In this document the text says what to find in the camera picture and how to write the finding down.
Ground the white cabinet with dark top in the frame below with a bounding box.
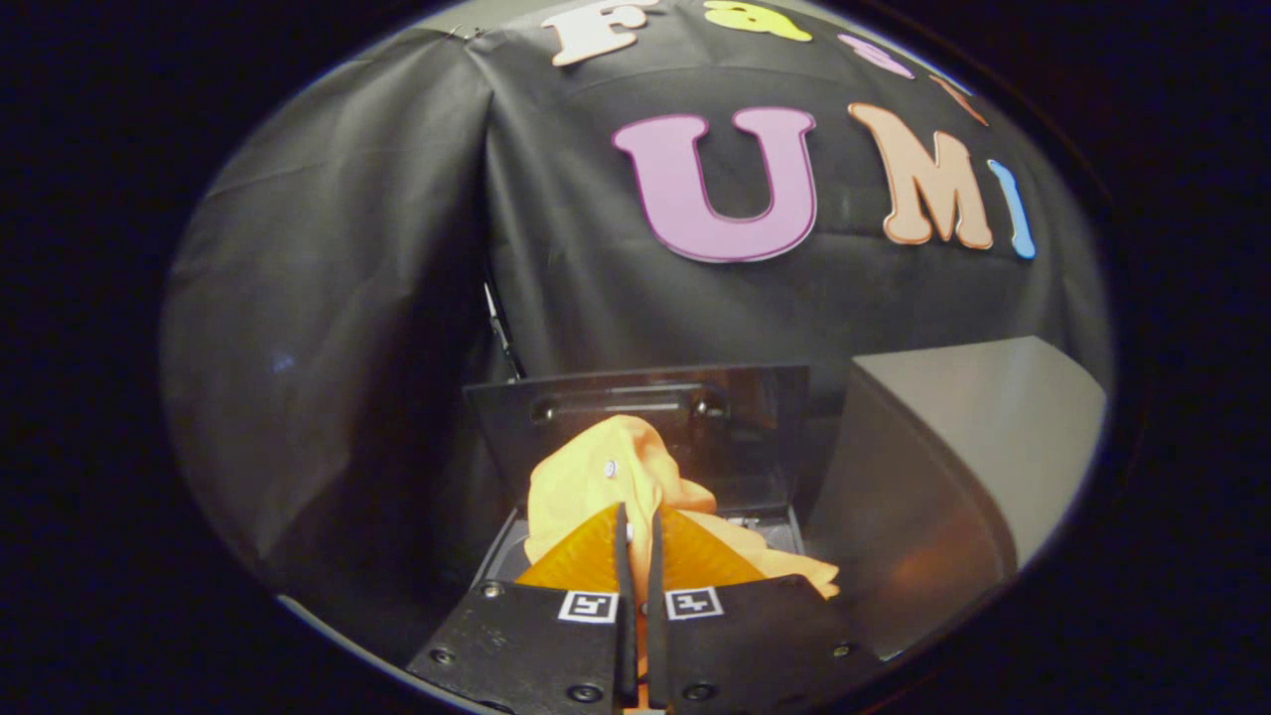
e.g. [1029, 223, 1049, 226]
[804, 336, 1108, 661]

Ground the metal backdrop stand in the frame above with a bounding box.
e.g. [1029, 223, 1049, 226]
[484, 278, 525, 383]

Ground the black backdrop cloth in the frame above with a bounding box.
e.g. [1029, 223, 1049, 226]
[159, 0, 1113, 646]

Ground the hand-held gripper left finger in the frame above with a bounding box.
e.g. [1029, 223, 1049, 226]
[407, 501, 636, 711]

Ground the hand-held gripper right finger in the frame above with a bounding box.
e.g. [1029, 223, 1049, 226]
[645, 504, 885, 711]

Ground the yellow orange garment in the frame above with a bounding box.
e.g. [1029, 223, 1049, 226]
[524, 415, 841, 602]

